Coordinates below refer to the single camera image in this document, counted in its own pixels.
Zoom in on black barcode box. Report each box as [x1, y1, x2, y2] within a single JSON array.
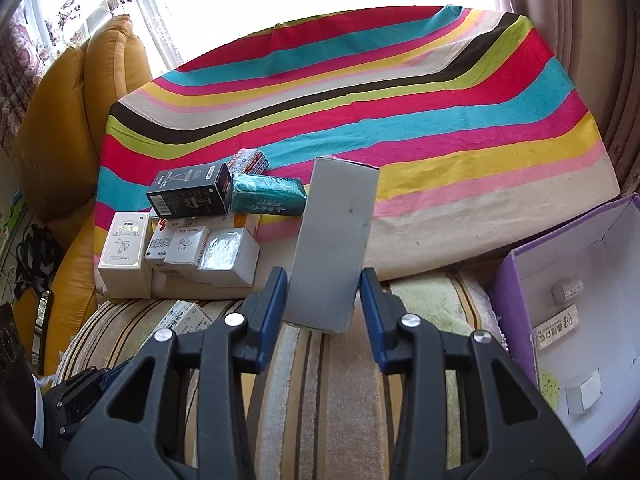
[[146, 162, 232, 219]]

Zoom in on mustard yellow sofa pillow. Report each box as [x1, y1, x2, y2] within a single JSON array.
[[11, 14, 152, 375]]

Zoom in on small white diamond box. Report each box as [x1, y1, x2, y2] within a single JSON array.
[[165, 226, 209, 269]]

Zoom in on purple storage box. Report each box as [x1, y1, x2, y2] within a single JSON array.
[[488, 195, 639, 462]]

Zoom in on rainbow striped cushion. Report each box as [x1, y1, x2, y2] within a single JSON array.
[[94, 6, 620, 278]]

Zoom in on tall yellow white box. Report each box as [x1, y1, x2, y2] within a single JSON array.
[[532, 304, 579, 351]]

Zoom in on teal tissue packet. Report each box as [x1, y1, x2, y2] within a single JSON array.
[[231, 174, 307, 217]]

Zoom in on small red white box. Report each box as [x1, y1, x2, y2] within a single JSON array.
[[228, 148, 269, 174]]

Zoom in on patterned pink curtain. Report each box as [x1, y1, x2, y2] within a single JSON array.
[[509, 0, 639, 195]]

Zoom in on white box red logo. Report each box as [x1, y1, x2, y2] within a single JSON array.
[[145, 216, 233, 274]]

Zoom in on small white blue box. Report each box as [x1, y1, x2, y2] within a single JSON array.
[[551, 278, 585, 306]]

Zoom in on small grey white box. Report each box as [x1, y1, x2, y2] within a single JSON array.
[[194, 228, 260, 288]]

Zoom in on grey white long box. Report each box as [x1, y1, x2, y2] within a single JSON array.
[[283, 156, 380, 334]]

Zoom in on striped beige seat cushion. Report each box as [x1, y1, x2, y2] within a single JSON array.
[[55, 271, 508, 479]]

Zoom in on white green medicine box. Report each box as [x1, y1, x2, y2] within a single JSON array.
[[152, 300, 212, 335]]

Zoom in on small silver white box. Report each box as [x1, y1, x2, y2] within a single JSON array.
[[565, 370, 602, 416]]

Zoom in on white orange flat packet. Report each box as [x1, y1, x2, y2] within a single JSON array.
[[232, 214, 260, 237]]

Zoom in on white tall text box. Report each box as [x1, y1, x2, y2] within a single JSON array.
[[98, 211, 152, 299]]

